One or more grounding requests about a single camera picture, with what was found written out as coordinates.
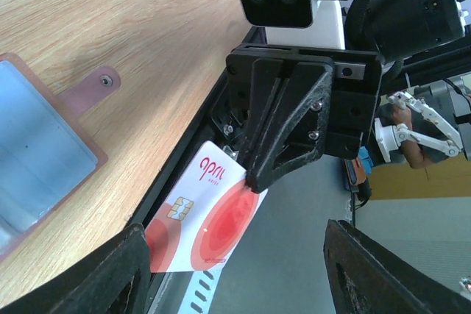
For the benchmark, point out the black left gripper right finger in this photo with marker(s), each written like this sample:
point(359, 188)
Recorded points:
point(365, 277)

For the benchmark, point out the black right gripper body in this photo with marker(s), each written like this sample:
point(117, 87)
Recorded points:
point(353, 99)

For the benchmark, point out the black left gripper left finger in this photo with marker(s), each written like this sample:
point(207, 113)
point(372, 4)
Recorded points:
point(112, 279)

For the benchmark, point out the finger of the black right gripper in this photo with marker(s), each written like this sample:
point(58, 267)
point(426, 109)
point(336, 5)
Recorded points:
point(295, 130)
point(264, 85)

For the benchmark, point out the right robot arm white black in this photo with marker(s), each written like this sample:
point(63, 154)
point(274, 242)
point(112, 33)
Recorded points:
point(396, 29)

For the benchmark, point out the white robot hand in background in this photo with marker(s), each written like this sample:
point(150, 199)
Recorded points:
point(435, 136)

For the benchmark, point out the light blue slotted cable duct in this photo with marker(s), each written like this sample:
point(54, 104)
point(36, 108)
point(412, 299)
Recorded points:
point(200, 292)

